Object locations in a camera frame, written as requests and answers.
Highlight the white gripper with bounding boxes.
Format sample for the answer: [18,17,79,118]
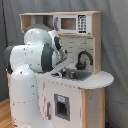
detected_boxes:
[51,57,70,74]

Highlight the small metal pot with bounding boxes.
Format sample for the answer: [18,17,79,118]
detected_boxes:
[66,71,77,79]

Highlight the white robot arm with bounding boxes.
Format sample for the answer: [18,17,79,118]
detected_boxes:
[4,28,70,128]

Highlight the wooden toy kitchen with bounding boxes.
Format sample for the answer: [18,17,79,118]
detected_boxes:
[20,11,114,128]

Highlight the black toy faucet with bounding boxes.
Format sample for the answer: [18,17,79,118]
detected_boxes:
[75,51,93,70]

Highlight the grey toy sink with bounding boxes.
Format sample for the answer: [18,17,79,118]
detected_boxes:
[53,67,93,82]

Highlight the white cabinet door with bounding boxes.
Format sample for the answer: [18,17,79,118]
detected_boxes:
[45,81,82,128]

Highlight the grey range hood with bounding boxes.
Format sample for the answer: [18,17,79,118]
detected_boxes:
[25,15,54,31]

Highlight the white toy microwave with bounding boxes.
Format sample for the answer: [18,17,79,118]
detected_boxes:
[54,14,92,34]

